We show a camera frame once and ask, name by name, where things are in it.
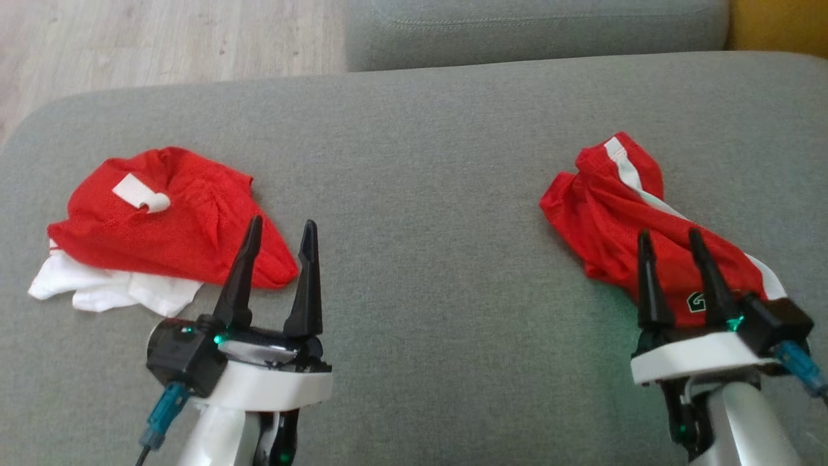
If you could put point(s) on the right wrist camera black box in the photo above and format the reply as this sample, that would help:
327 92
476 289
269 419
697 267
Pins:
773 320

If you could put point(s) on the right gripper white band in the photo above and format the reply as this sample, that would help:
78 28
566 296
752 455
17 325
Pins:
698 356

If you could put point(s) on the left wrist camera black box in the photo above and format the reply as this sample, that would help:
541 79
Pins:
184 356

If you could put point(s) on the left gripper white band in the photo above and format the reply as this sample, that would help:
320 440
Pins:
278 385

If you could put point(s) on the red white basketball jersey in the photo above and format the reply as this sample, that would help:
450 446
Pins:
194 220

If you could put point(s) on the red shorts white waistband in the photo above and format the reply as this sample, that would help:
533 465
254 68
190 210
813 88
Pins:
608 213

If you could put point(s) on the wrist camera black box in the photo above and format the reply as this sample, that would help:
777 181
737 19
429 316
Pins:
773 320
184 356

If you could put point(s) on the grey sofa back cushion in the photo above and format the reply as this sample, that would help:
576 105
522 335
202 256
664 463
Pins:
517 32

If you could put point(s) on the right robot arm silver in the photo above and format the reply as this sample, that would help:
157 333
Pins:
744 427

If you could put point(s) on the grey sofa seat cushion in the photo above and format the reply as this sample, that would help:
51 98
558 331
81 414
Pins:
420 194

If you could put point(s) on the yellow cushion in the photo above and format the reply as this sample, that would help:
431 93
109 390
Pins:
783 22

